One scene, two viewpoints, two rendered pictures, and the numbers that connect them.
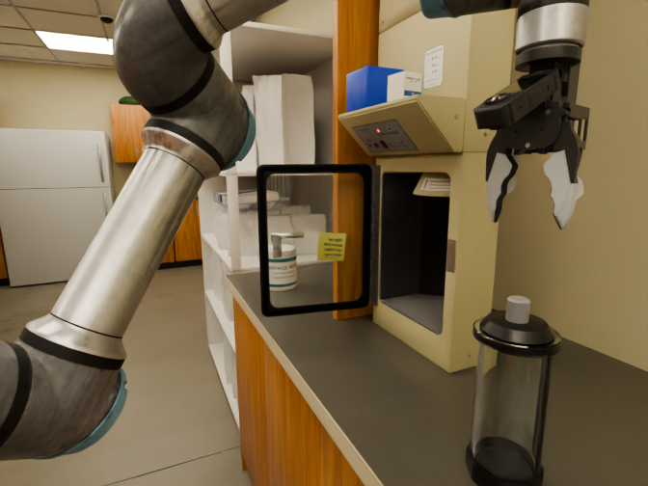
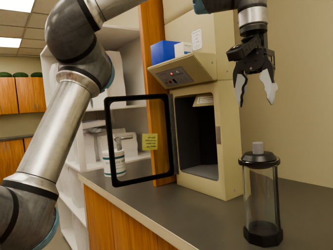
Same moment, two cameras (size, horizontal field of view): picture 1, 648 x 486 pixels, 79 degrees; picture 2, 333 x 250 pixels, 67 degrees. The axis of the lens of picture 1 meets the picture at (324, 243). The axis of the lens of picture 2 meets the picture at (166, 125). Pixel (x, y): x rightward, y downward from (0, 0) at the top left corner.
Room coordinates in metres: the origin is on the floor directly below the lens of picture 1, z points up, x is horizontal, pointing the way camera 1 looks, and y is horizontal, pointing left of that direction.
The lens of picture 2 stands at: (-0.13, 0.10, 1.33)
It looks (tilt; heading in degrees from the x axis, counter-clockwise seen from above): 4 degrees down; 350
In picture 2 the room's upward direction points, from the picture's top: 5 degrees counter-clockwise
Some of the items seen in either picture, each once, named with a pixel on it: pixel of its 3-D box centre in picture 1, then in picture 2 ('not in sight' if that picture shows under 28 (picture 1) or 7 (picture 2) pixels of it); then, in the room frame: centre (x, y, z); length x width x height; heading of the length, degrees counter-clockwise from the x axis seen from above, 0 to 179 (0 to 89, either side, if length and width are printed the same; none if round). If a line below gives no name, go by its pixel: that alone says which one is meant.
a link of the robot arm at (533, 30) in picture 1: (547, 37); (251, 21); (0.52, -0.27, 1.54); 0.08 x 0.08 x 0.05
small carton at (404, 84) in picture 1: (404, 90); (183, 51); (0.87, -0.17, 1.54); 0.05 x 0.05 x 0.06; 32
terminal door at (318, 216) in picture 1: (316, 240); (140, 138); (1.02, 0.02, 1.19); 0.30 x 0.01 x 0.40; 104
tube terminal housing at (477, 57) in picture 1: (452, 189); (212, 103); (0.98, -0.32, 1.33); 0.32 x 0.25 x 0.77; 24
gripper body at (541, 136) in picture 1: (545, 106); (255, 51); (0.52, -0.28, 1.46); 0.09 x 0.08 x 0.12; 127
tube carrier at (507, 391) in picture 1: (508, 400); (260, 196); (0.50, -0.26, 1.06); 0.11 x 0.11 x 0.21
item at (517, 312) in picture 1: (516, 321); (258, 154); (0.50, -0.26, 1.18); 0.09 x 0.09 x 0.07
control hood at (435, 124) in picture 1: (391, 131); (179, 73); (0.90, -0.15, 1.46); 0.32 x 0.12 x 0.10; 24
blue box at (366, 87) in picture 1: (374, 92); (166, 54); (0.98, -0.12, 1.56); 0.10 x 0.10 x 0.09; 24
